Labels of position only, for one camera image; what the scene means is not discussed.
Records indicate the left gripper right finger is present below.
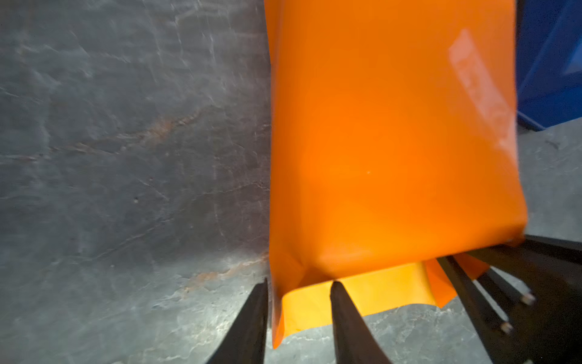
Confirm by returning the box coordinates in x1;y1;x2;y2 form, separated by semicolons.
330;281;391;364

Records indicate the blue tape dispenser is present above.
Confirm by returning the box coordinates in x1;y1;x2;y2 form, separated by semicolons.
515;1;581;130

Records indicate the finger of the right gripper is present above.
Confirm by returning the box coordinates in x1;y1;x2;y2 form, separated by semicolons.
437;256;514;363
467;234;582;310

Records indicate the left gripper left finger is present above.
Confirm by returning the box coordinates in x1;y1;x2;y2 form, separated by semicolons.
207;279;269;364

